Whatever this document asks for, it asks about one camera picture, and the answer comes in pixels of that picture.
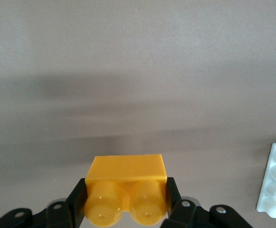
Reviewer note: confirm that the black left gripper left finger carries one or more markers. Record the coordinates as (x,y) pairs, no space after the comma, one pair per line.
(57,217)

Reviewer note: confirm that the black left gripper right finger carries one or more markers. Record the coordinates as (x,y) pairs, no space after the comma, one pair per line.
(190,216)

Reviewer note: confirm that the yellow two-stud block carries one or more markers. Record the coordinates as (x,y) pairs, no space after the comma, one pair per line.
(126,168)

